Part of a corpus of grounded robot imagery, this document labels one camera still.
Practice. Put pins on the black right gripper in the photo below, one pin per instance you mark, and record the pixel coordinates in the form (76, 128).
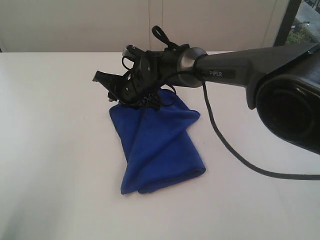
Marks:
(140, 84)

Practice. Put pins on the blue towel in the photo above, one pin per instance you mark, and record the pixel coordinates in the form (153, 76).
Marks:
(156, 145)

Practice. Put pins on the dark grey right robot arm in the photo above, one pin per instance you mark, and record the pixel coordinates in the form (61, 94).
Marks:
(282, 83)

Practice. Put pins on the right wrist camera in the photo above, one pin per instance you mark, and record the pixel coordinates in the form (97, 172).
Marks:
(131, 51)

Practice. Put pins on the dark window frame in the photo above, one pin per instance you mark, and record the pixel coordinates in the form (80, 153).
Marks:
(288, 19)

